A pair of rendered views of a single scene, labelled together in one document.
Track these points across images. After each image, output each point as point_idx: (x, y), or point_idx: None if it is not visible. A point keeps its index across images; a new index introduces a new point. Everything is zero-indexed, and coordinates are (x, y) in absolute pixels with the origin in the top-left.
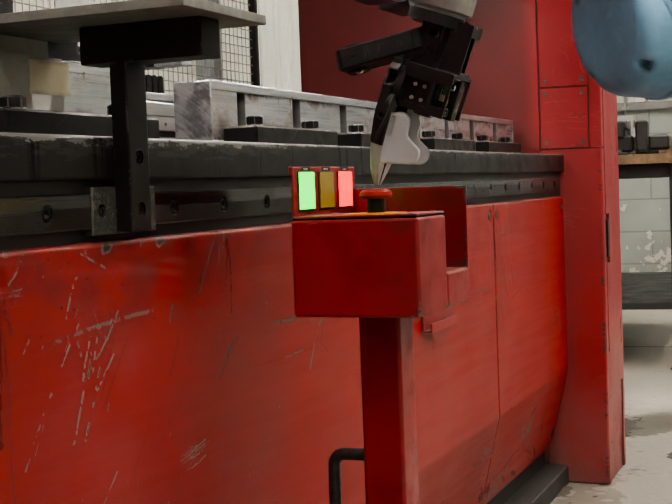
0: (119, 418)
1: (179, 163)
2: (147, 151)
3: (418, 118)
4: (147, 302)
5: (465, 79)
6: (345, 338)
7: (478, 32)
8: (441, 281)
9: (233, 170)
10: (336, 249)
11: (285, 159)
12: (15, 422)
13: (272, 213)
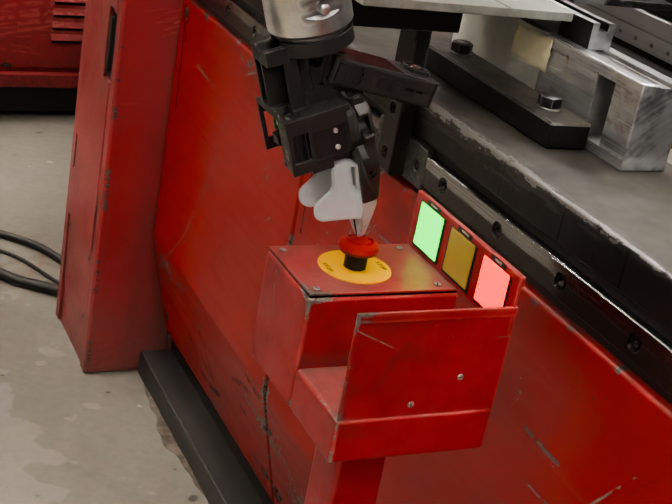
0: None
1: (455, 148)
2: (400, 107)
3: (334, 165)
4: (397, 242)
5: (274, 116)
6: None
7: (260, 55)
8: (284, 362)
9: (516, 203)
10: None
11: (608, 256)
12: (308, 226)
13: (564, 304)
